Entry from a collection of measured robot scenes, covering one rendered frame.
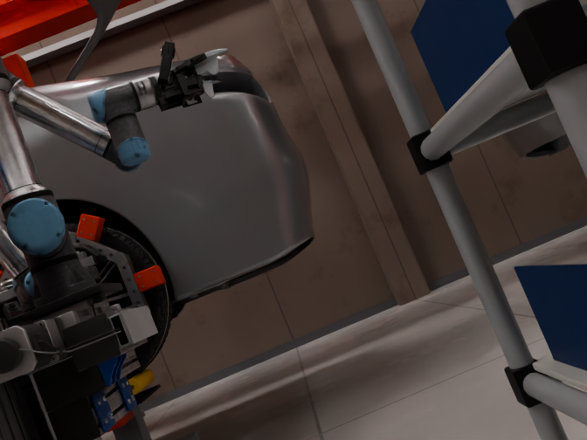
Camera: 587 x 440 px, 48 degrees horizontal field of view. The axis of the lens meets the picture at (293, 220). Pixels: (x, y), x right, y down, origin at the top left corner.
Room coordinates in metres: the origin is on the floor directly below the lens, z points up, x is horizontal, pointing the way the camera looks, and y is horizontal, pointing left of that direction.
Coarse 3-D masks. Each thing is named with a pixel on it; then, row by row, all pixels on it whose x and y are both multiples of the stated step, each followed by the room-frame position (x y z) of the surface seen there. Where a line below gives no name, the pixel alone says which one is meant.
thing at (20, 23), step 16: (0, 0) 4.87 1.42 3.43; (16, 0) 4.54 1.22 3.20; (32, 0) 4.63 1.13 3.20; (48, 0) 4.65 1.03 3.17; (64, 0) 4.66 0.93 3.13; (80, 0) 4.66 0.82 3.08; (128, 0) 4.72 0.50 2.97; (0, 16) 4.64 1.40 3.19; (16, 16) 4.64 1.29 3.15; (32, 16) 4.65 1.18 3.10; (48, 16) 4.65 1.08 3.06; (64, 16) 4.57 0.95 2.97; (80, 16) 4.66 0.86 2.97; (96, 16) 4.76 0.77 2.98; (0, 32) 4.64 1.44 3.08; (16, 32) 4.53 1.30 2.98; (32, 32) 4.62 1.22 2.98; (48, 32) 4.71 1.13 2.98; (0, 48) 4.65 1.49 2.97; (16, 48) 4.74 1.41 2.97
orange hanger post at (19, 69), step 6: (6, 60) 4.80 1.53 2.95; (12, 60) 4.81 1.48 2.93; (18, 60) 4.81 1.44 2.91; (24, 60) 4.95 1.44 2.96; (6, 66) 4.80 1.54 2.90; (12, 66) 4.81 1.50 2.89; (18, 66) 4.81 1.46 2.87; (24, 66) 4.89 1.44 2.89; (12, 72) 4.81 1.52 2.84; (18, 72) 4.81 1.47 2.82; (24, 72) 4.82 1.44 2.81; (24, 78) 4.81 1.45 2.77; (30, 78) 4.91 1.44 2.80; (30, 84) 4.85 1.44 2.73
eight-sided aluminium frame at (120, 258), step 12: (72, 240) 2.39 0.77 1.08; (84, 240) 2.39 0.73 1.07; (108, 252) 2.39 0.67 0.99; (120, 252) 2.40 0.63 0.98; (120, 264) 2.39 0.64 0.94; (132, 276) 2.39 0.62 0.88; (132, 288) 2.39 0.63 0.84; (132, 300) 2.39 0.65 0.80; (144, 300) 2.44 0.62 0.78; (0, 324) 2.38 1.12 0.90
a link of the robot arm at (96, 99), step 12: (132, 84) 1.56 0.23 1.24; (96, 96) 1.53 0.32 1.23; (108, 96) 1.54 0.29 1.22; (120, 96) 1.54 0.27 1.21; (132, 96) 1.55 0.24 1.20; (96, 108) 1.53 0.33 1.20; (108, 108) 1.54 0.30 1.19; (120, 108) 1.54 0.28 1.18; (132, 108) 1.57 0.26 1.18; (96, 120) 1.56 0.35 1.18
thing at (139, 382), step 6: (144, 372) 2.56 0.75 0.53; (150, 372) 2.61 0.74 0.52; (132, 378) 2.42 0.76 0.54; (138, 378) 2.43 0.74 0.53; (144, 378) 2.49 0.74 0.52; (150, 378) 2.58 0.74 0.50; (132, 384) 2.40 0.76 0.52; (138, 384) 2.40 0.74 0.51; (144, 384) 2.47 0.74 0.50; (132, 390) 2.40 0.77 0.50; (138, 390) 2.40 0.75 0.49
